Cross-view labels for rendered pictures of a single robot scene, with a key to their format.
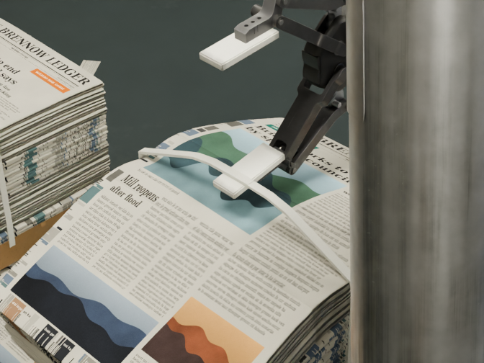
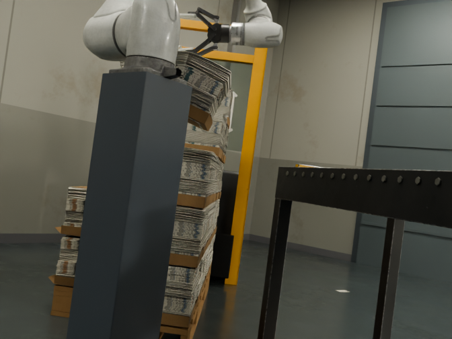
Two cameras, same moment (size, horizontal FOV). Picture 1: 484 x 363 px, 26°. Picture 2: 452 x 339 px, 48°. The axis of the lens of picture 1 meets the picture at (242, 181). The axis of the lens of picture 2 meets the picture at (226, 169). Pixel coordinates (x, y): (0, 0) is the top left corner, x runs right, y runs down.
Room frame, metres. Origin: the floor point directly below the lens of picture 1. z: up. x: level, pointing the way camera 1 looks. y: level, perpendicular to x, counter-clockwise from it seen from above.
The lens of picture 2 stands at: (-0.45, -1.68, 0.71)
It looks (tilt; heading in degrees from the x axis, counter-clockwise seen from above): 1 degrees up; 47
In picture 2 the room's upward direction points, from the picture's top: 7 degrees clockwise
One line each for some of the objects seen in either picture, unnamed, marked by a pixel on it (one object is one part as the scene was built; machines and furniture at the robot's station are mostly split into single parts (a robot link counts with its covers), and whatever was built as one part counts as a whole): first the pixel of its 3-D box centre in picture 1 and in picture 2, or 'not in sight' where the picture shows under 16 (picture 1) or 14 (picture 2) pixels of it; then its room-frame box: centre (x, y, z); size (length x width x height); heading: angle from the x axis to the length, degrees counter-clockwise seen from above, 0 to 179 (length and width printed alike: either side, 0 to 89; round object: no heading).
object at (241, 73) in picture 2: not in sight; (208, 102); (1.96, 1.16, 1.28); 0.57 x 0.01 x 0.65; 135
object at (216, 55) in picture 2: not in sight; (214, 55); (1.94, 1.15, 1.62); 0.75 x 0.06 x 0.06; 135
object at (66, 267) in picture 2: not in sight; (110, 245); (1.03, 0.72, 0.30); 0.76 x 0.30 x 0.60; 45
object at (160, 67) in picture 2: not in sight; (153, 70); (0.44, -0.34, 1.03); 0.22 x 0.18 x 0.06; 98
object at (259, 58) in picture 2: not in sight; (247, 155); (2.18, 0.92, 0.93); 0.09 x 0.09 x 1.85; 45
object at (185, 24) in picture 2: not in sight; (218, 28); (1.94, 1.15, 1.82); 0.75 x 0.06 x 0.06; 135
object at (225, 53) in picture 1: (239, 45); (187, 15); (0.80, 0.00, 1.37); 0.07 x 0.03 x 0.01; 134
